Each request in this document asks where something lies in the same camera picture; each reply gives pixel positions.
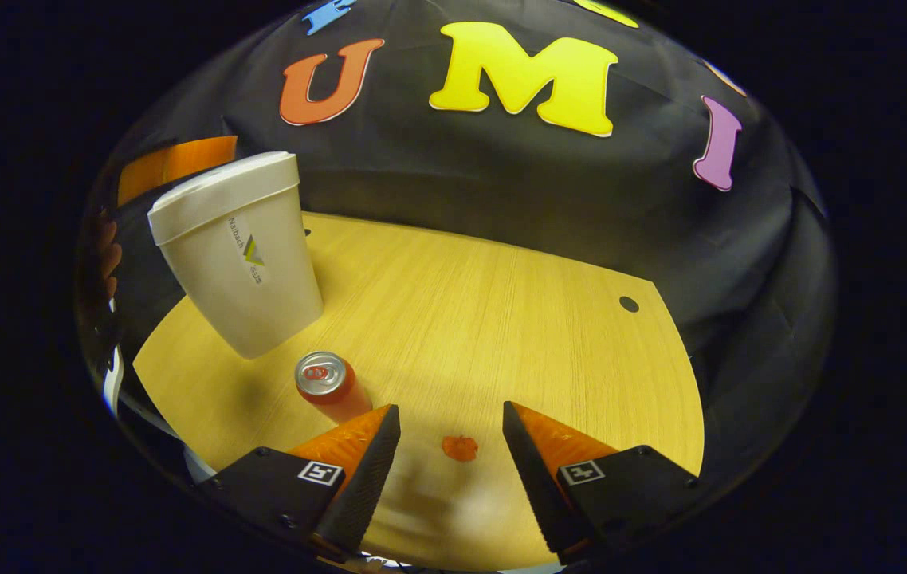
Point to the wooden desktop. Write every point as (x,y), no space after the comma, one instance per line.
(461,319)

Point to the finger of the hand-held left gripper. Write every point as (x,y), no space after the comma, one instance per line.
(174,163)

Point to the white desktop garbage bin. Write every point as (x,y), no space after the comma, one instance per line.
(238,271)

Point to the orange paper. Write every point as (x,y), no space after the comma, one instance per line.
(460,448)

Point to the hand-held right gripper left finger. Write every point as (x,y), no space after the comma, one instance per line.
(366,486)

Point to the orange pop can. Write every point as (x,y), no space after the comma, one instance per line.
(330,383)

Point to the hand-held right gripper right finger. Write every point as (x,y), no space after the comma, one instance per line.
(533,478)

